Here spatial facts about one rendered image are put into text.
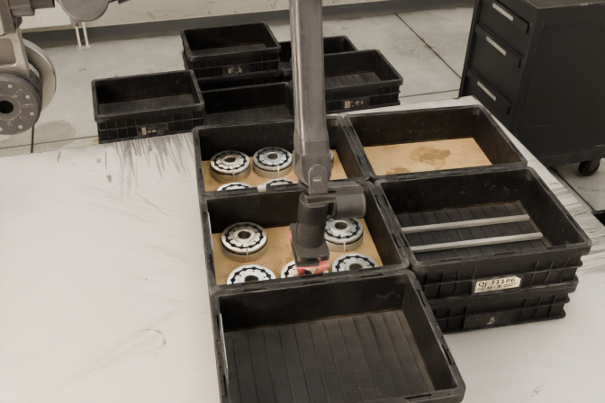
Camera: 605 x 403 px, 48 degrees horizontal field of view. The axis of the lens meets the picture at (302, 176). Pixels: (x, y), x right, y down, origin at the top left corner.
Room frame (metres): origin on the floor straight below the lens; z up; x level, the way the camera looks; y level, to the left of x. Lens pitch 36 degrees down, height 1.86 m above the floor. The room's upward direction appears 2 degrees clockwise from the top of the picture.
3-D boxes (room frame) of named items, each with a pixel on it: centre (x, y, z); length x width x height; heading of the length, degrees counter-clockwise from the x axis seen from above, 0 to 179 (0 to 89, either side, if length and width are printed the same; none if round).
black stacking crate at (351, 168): (1.39, 0.06, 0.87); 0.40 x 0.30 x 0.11; 102
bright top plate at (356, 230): (1.19, -0.09, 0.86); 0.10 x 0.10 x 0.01
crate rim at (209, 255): (1.10, 0.00, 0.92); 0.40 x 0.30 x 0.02; 102
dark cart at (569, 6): (2.75, -1.08, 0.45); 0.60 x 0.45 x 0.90; 107
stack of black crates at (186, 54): (2.78, 0.34, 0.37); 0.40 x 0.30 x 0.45; 107
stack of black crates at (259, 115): (2.40, 0.22, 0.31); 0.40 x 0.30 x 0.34; 107
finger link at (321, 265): (1.01, -0.02, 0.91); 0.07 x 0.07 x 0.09; 11
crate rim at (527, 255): (1.18, -0.39, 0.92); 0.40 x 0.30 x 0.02; 102
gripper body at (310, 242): (1.03, -0.02, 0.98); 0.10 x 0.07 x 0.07; 11
